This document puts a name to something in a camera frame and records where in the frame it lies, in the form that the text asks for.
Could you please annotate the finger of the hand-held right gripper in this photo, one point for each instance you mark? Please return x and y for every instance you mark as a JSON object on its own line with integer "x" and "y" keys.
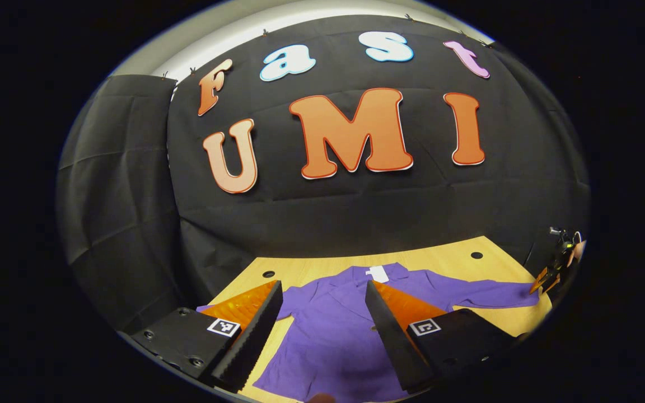
{"x": 551, "y": 283}
{"x": 538, "y": 280}

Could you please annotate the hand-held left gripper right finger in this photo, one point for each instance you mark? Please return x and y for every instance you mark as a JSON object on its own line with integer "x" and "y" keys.
{"x": 389, "y": 341}

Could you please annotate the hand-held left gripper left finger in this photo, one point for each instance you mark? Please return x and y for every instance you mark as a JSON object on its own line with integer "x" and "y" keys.
{"x": 252, "y": 341}

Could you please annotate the purple shirt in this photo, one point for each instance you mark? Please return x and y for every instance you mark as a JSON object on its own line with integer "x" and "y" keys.
{"x": 328, "y": 336}

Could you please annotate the black backdrop cloth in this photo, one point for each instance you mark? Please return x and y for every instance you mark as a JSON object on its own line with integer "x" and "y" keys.
{"x": 328, "y": 224}

